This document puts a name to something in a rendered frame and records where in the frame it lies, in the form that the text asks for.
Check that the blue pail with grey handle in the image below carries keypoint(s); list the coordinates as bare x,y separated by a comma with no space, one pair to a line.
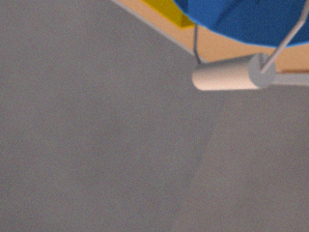
256,22

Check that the yellow shallow tray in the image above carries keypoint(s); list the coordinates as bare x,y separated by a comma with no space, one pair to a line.
170,11

